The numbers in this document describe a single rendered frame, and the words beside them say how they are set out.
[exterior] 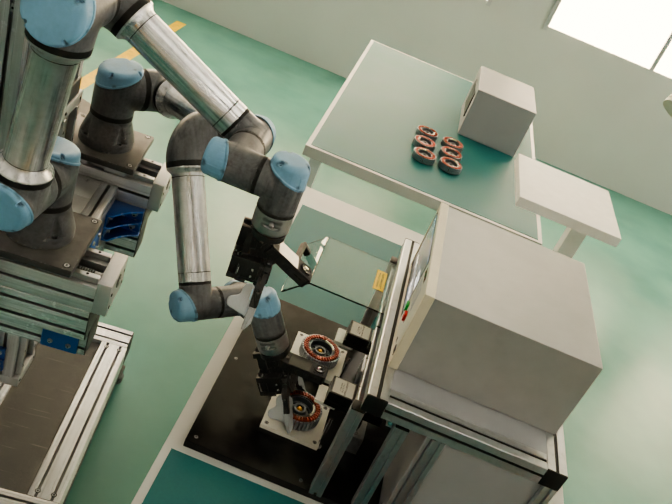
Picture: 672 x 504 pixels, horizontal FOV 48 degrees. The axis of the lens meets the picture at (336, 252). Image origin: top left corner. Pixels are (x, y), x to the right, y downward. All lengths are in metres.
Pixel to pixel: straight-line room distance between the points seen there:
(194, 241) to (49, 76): 0.51
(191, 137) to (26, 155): 0.39
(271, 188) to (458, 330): 0.49
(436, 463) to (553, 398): 0.28
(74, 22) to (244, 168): 0.37
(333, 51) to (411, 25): 0.67
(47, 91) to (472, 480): 1.14
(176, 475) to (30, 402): 0.92
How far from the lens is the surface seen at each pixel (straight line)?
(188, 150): 1.76
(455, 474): 1.70
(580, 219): 2.54
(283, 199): 1.39
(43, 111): 1.50
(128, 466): 2.74
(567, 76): 6.40
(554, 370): 1.64
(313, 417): 1.90
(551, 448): 1.71
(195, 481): 1.78
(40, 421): 2.54
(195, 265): 1.76
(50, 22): 1.40
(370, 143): 3.54
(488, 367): 1.64
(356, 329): 2.04
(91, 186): 2.21
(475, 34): 6.30
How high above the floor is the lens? 2.12
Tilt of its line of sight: 31 degrees down
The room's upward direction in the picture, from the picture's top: 23 degrees clockwise
